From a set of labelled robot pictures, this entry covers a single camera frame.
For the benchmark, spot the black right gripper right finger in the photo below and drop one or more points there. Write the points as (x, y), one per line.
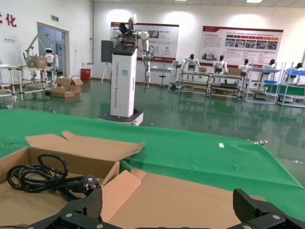
(252, 212)

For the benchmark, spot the white desk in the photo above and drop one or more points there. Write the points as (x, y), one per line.
(162, 68)

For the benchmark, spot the flat cardboard floor box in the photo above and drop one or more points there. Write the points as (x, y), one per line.
(59, 91)

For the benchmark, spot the green tablecloth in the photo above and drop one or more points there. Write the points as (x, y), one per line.
(190, 148)

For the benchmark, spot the white wall pipe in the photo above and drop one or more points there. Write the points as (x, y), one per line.
(92, 35)

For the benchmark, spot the red floor box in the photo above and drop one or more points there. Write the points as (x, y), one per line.
(85, 74)

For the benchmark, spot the small white label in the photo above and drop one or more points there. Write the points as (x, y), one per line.
(221, 145)

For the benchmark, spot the small cardboard bench box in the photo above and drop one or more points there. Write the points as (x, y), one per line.
(203, 69)

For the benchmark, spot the cardboard box on rack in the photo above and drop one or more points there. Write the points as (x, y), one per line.
(40, 62)

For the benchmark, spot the cardboard box, oval flap hole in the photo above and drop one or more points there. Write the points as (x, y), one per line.
(71, 148)

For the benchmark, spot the pipe frame workbench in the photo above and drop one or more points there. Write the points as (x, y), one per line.
(194, 74)
(225, 75)

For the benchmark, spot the black display board on stand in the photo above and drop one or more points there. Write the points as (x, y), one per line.
(106, 51)

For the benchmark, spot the white shelving rack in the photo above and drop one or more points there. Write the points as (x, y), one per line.
(269, 82)
(290, 90)

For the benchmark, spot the green exit sign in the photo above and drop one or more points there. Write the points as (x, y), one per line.
(55, 17)

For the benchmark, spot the grey framed glass doorway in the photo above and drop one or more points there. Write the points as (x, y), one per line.
(66, 47)

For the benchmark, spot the small white service robot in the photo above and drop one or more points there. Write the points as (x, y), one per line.
(50, 57)

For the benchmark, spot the cardboard box, round flap hole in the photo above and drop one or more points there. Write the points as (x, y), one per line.
(178, 202)

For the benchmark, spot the large cardboard bench box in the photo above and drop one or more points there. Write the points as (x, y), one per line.
(234, 71)

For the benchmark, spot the ceiling light panel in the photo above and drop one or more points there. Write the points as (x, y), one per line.
(253, 1)

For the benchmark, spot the white pipe rack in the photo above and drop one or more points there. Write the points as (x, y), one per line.
(23, 68)

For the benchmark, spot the black round stool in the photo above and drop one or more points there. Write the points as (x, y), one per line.
(162, 76)

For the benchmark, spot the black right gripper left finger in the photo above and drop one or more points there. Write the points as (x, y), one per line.
(81, 214)

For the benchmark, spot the open cardboard floor box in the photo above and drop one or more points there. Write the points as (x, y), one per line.
(71, 82)

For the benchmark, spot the white black humanoid robot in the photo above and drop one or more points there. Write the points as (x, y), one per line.
(269, 65)
(191, 62)
(244, 68)
(297, 65)
(220, 64)

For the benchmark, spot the wide red white wall poster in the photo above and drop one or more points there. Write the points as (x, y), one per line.
(214, 43)

